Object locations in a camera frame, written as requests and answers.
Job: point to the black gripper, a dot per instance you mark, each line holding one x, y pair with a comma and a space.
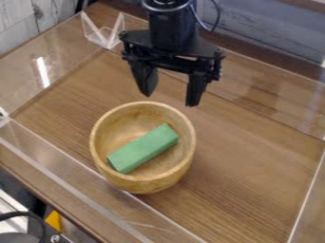
170, 45

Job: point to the green rectangular block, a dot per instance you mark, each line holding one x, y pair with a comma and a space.
138, 151

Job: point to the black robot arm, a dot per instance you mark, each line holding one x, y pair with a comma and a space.
171, 45

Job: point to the brown wooden bowl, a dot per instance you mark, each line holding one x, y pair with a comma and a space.
127, 122

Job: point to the clear acrylic corner bracket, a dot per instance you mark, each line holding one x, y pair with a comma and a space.
105, 37

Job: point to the clear acrylic front wall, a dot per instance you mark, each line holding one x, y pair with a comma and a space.
44, 152

